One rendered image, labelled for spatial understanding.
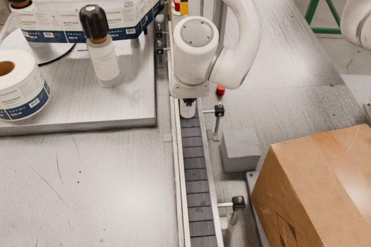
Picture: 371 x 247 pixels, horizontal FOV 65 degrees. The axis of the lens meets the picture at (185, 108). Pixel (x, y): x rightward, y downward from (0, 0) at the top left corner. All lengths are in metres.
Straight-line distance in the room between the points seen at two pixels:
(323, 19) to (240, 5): 2.87
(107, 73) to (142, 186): 0.42
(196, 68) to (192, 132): 0.42
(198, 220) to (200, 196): 0.07
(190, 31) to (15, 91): 0.66
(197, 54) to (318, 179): 0.34
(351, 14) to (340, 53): 2.12
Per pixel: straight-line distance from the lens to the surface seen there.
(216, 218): 0.73
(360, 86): 1.35
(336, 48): 3.02
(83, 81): 1.17
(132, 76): 1.14
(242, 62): 0.55
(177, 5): 1.15
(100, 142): 1.03
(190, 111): 0.95
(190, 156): 0.90
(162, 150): 0.97
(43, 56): 1.33
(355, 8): 0.85
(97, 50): 1.01
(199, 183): 0.86
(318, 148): 0.69
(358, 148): 0.73
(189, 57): 0.54
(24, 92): 1.06
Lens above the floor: 1.65
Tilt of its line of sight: 49 degrees down
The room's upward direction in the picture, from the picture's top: straight up
